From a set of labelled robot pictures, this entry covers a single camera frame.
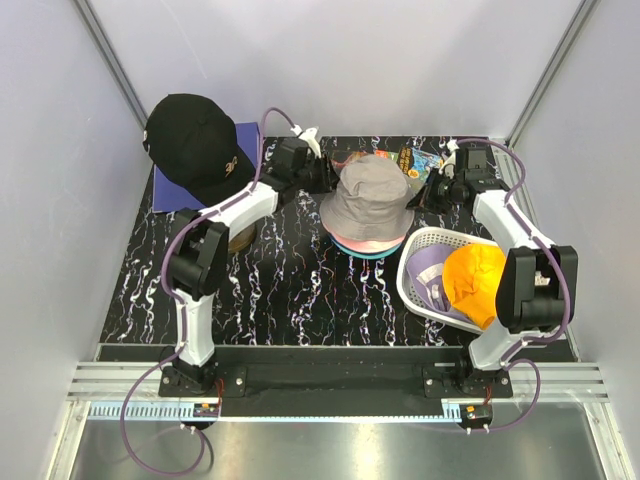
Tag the pink bucket hat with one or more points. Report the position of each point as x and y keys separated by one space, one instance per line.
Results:
x=366 y=246

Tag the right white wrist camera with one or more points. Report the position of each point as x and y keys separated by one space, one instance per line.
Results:
x=449 y=160

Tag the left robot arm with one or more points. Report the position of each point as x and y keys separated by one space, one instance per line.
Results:
x=196 y=258

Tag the colourful treehouse book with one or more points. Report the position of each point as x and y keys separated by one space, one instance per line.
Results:
x=415 y=164

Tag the purple flat book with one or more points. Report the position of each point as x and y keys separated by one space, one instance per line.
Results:
x=169 y=197

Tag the dark cover book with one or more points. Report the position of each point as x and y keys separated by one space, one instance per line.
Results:
x=339 y=159

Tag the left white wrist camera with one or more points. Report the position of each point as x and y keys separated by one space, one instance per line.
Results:
x=309 y=136

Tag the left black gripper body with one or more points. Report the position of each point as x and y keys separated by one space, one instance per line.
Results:
x=316 y=177

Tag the white foam mannequin head stand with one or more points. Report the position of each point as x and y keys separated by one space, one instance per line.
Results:
x=242 y=240

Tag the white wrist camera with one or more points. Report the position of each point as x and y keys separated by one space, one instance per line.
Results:
x=309 y=136
x=449 y=160

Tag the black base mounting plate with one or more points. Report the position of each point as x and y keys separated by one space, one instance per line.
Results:
x=237 y=371

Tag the grey bucket hat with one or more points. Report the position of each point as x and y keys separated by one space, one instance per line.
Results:
x=369 y=202

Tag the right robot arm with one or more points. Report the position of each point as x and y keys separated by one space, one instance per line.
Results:
x=536 y=295

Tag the black baseball cap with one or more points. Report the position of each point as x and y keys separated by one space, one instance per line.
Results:
x=193 y=142

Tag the white perforated basket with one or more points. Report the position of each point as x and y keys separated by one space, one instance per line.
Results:
x=421 y=238

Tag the lavender grey cap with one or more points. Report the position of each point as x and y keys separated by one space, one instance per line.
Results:
x=425 y=269

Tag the orange hat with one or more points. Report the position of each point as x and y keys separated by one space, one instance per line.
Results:
x=471 y=276

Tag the teal bucket hat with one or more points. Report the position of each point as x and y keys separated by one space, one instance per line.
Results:
x=365 y=255

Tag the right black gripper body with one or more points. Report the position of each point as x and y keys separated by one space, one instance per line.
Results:
x=438 y=195

